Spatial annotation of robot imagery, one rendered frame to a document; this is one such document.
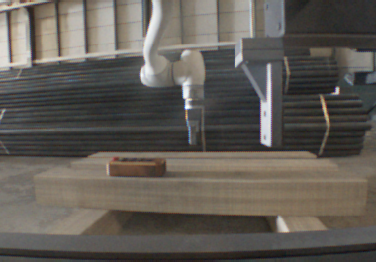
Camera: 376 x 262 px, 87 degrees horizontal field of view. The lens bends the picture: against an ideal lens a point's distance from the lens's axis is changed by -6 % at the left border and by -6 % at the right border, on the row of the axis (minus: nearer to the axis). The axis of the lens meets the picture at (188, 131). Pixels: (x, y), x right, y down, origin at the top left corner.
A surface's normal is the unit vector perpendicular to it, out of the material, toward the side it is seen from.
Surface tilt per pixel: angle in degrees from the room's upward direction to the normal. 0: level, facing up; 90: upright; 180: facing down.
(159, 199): 90
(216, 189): 90
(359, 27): 90
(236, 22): 90
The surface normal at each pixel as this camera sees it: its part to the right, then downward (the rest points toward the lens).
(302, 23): -0.02, 0.09
